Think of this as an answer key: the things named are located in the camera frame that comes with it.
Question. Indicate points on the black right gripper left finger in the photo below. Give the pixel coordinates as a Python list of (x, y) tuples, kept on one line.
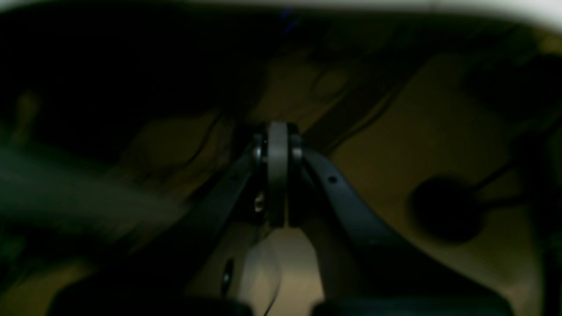
[(151, 281)]

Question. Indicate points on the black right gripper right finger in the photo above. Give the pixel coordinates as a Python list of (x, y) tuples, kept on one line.
[(367, 267)]

